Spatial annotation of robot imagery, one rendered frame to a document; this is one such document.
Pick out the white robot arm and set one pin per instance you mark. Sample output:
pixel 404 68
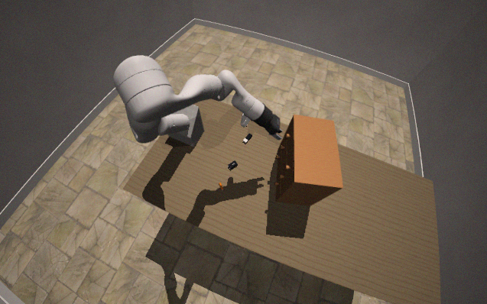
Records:
pixel 148 96

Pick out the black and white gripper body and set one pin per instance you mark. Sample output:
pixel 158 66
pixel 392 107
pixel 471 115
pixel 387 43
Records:
pixel 262 116

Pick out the brown wooden drawer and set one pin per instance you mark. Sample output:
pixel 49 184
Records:
pixel 284 177
pixel 278 183
pixel 290 136
pixel 284 148
pixel 279 157
pixel 290 168

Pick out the black and white eraser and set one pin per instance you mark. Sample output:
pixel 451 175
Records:
pixel 247 138

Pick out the black 9v battery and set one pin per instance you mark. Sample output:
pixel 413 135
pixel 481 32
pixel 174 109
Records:
pixel 232 164

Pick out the small brown wooden chest of drawers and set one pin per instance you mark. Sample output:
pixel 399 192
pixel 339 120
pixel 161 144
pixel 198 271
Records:
pixel 317 171

